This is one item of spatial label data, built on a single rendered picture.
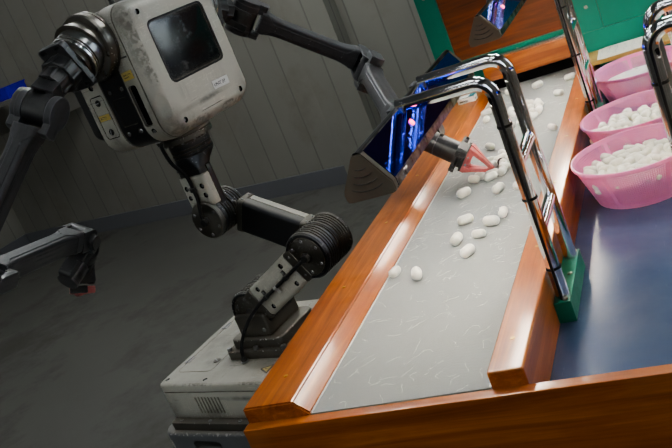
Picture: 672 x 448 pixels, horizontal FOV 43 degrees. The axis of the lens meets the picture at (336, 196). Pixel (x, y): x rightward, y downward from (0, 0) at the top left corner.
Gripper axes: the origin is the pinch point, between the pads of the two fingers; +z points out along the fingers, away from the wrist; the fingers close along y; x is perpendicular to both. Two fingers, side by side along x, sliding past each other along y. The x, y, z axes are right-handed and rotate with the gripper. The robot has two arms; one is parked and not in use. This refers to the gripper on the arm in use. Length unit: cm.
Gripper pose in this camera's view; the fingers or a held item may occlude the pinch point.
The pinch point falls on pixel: (490, 168)
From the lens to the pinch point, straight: 212.3
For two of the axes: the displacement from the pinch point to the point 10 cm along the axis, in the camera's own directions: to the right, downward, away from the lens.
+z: 8.9, 4.2, -1.5
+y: 3.3, -3.8, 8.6
